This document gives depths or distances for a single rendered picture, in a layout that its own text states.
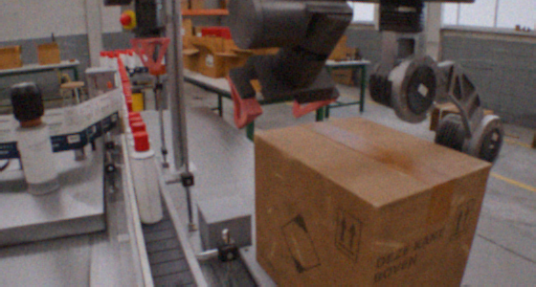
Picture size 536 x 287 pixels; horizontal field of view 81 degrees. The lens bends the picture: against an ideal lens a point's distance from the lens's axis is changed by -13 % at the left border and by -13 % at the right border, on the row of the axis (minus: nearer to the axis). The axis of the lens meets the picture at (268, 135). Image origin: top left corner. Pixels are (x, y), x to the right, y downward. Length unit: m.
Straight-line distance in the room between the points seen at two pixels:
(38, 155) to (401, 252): 0.89
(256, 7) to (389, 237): 0.29
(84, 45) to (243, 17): 8.29
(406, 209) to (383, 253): 0.06
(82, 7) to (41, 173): 7.65
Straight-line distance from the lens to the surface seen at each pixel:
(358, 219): 0.42
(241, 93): 0.42
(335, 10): 0.38
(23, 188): 1.16
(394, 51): 1.04
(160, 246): 0.76
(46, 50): 6.47
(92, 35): 8.56
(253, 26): 0.33
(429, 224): 0.49
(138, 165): 0.77
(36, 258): 0.91
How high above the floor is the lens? 1.30
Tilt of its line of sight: 18 degrees down
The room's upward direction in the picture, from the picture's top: straight up
